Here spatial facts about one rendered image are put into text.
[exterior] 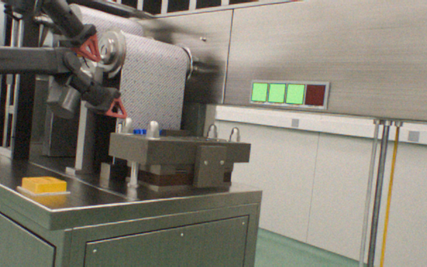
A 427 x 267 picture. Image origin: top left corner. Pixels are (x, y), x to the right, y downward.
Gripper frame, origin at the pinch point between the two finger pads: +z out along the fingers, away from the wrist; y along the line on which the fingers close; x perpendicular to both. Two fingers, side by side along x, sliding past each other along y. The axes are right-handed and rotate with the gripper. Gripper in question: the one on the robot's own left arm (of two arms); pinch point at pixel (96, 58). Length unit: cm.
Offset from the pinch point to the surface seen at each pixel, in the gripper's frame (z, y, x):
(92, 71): 2.8, -2.0, -2.4
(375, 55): 21, 64, 27
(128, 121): 11.3, 14.5, -10.8
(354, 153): 231, -31, 146
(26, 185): 1.4, 14.8, -38.8
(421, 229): 258, 26, 109
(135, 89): 11.6, 7.0, 0.5
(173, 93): 22.3, 7.7, 9.7
